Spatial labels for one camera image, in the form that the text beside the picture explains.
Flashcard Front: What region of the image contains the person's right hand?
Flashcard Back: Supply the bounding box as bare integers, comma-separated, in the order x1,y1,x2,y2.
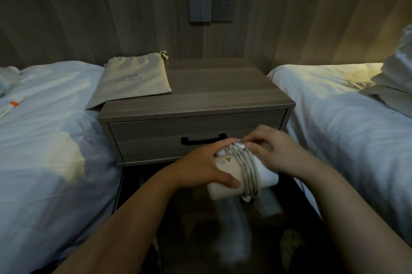
241,124,313,180

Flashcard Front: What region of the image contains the person's left hand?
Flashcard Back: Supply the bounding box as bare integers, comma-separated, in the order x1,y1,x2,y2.
171,138,241,190

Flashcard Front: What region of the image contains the white power adapter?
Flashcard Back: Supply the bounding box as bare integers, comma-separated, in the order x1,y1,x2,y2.
207,142,279,201

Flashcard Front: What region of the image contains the white braided cable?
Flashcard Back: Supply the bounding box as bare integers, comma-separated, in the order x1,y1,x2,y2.
228,140,262,203

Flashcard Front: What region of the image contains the person's left forearm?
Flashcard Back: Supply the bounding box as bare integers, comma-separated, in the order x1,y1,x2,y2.
53,165,184,274

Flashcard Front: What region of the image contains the person's right forearm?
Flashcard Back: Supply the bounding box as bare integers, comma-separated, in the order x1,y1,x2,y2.
298,156,412,274

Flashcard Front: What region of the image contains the nightstand drawer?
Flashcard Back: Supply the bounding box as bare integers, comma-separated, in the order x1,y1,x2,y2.
108,110,288,163

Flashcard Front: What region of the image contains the grey wooden nightstand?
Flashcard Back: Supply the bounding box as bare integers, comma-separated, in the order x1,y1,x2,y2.
98,57,296,211

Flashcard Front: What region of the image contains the bed with white duvet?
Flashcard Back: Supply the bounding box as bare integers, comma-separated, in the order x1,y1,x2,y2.
0,61,123,274
267,63,412,247

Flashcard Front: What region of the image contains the white pillow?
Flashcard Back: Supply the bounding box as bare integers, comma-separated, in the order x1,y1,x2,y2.
359,24,412,110

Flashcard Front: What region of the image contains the white tube with orange band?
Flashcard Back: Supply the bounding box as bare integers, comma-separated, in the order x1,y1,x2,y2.
0,97,26,119

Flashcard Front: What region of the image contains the black drawer handle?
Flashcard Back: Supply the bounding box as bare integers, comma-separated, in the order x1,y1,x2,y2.
181,133,228,146

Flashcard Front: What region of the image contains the grey wall power socket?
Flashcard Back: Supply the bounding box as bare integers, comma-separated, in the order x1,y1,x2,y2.
211,0,234,23

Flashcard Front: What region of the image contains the beige drawstring pouch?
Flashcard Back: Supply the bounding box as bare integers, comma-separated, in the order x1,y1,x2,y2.
85,51,172,111

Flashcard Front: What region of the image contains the grey wall light switch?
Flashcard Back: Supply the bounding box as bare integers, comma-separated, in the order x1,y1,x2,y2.
189,0,212,23

